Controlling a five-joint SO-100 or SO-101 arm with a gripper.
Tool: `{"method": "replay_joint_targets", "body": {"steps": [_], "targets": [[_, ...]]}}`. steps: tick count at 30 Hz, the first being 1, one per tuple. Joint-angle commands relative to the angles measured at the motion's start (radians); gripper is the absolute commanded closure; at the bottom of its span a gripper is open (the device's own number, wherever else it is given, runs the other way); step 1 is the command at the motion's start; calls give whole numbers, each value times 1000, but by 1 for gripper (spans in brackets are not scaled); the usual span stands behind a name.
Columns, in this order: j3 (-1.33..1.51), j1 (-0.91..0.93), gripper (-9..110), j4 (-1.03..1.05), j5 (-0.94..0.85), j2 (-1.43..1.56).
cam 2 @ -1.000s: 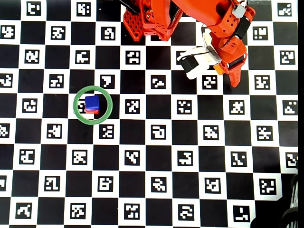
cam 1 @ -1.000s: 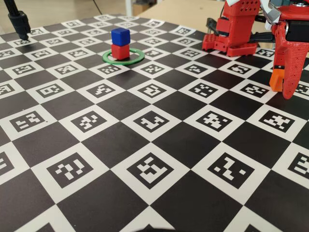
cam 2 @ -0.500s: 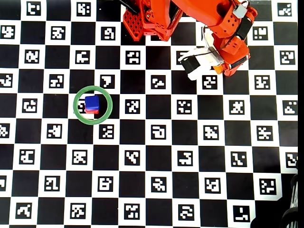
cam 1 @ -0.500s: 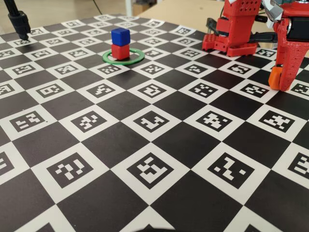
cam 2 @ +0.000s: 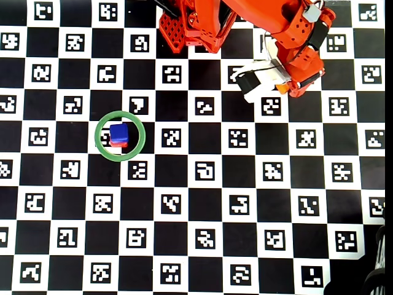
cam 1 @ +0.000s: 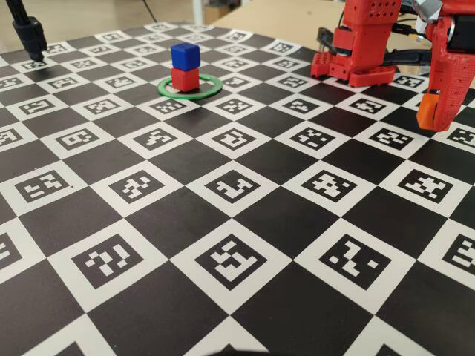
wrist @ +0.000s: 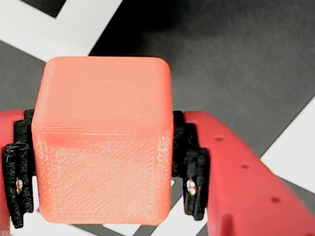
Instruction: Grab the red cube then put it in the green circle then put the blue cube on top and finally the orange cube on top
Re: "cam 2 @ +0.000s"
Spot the green ring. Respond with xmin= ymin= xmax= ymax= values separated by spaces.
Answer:
xmin=94 ymin=111 xmax=146 ymax=162

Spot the black coiled gooseneck holder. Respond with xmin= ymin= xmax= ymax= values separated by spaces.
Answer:
xmin=364 ymin=211 xmax=393 ymax=295

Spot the black white marker checkerboard mat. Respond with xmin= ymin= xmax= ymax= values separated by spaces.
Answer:
xmin=0 ymin=0 xmax=386 ymax=295

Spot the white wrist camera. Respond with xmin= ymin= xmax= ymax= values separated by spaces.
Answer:
xmin=235 ymin=32 xmax=291 ymax=104

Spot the blue cube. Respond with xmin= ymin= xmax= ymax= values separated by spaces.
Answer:
xmin=109 ymin=122 xmax=129 ymax=145

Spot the red gripper black motor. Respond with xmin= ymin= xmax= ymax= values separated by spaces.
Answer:
xmin=274 ymin=20 xmax=332 ymax=99

